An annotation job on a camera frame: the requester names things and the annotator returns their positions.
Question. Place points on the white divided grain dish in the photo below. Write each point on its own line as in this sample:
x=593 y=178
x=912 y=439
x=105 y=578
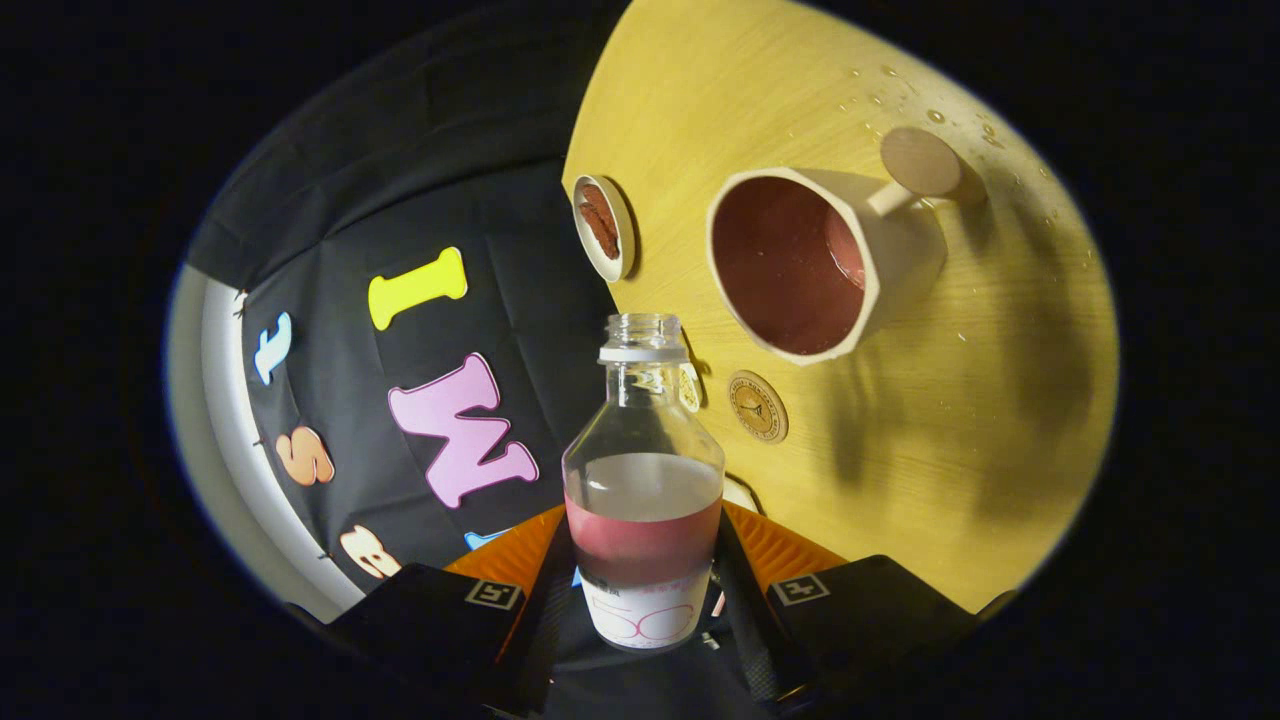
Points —
x=691 y=388

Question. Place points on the round cork coaster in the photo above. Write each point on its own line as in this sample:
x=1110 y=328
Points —
x=757 y=407

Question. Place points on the wooden table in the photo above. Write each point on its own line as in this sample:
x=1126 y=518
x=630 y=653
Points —
x=900 y=480

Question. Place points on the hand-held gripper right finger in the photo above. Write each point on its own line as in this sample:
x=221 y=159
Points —
x=745 y=625

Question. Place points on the clear glass juice bottle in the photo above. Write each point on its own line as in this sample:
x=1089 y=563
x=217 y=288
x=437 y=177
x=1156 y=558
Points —
x=642 y=540

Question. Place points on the red meat piece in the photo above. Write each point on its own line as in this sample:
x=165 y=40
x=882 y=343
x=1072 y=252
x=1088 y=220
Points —
x=605 y=205
x=600 y=238

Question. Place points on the black backdrop cloth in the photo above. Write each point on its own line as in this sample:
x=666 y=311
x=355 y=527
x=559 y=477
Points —
x=350 y=220

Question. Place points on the white round plate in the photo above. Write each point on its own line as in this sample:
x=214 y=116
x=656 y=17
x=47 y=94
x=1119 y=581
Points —
x=622 y=225

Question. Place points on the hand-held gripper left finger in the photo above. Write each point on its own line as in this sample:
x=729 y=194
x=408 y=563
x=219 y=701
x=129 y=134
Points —
x=545 y=625

